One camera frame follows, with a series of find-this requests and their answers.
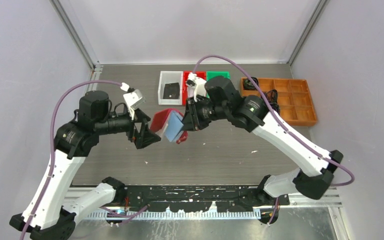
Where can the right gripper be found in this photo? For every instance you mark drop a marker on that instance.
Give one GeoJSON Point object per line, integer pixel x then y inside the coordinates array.
{"type": "Point", "coordinates": [191, 120]}

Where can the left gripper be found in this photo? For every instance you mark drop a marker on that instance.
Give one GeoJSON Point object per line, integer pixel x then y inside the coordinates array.
{"type": "Point", "coordinates": [145, 137]}

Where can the red card holder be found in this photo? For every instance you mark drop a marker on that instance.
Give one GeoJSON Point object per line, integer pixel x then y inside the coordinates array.
{"type": "Point", "coordinates": [168, 124]}

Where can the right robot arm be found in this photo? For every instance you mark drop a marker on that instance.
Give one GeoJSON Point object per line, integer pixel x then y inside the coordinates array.
{"type": "Point", "coordinates": [218, 99]}

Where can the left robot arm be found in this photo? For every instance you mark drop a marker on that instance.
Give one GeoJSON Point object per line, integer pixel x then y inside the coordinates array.
{"type": "Point", "coordinates": [47, 217]}

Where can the black card in white bin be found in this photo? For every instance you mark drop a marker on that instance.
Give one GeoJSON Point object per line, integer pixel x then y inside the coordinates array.
{"type": "Point", "coordinates": [171, 91]}

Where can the red plastic bin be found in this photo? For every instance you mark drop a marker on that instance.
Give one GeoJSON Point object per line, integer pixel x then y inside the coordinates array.
{"type": "Point", "coordinates": [187, 91]}

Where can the green plastic bin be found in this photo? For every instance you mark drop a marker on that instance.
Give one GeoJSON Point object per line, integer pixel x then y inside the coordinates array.
{"type": "Point", "coordinates": [212, 74]}

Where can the white plastic bin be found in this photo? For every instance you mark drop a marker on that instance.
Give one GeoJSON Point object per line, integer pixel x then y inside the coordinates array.
{"type": "Point", "coordinates": [169, 77]}

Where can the rolled black belt top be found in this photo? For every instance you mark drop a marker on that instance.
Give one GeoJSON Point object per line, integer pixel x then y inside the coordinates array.
{"type": "Point", "coordinates": [248, 84]}

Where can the rolled black belt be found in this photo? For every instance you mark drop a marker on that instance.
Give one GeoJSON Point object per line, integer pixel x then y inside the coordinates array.
{"type": "Point", "coordinates": [272, 96]}
{"type": "Point", "coordinates": [275, 107]}
{"type": "Point", "coordinates": [248, 84]}

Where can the rolled black belt middle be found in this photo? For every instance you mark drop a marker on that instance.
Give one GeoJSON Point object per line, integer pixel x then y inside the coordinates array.
{"type": "Point", "coordinates": [272, 96]}

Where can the rolled black belt lower right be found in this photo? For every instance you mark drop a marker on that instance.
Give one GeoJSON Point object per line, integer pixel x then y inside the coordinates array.
{"type": "Point", "coordinates": [275, 107]}

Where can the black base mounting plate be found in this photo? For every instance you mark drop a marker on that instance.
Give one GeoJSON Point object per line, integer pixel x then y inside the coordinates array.
{"type": "Point", "coordinates": [192, 198]}

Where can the orange compartment tray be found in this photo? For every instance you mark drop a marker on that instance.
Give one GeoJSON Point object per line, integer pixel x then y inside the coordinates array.
{"type": "Point", "coordinates": [294, 100]}

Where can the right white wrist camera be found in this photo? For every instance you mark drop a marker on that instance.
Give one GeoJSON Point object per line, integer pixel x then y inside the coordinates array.
{"type": "Point", "coordinates": [196, 83]}

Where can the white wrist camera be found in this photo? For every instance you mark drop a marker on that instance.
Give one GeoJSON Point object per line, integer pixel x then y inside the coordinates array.
{"type": "Point", "coordinates": [196, 83]}
{"type": "Point", "coordinates": [133, 98]}

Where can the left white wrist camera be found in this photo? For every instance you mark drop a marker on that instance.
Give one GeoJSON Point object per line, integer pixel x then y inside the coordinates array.
{"type": "Point", "coordinates": [133, 98]}

